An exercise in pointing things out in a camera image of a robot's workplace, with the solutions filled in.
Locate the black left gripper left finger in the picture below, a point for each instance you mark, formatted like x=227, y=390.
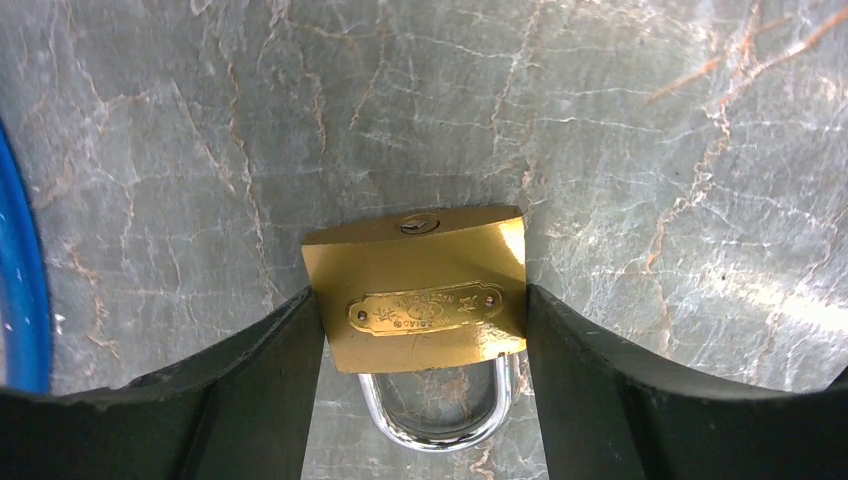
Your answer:
x=240, y=409

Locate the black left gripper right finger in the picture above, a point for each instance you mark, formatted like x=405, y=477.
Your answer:
x=610, y=409

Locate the brass padlock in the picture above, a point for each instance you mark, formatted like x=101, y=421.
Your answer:
x=426, y=290

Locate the blue cable lock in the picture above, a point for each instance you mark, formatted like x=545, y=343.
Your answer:
x=26, y=322

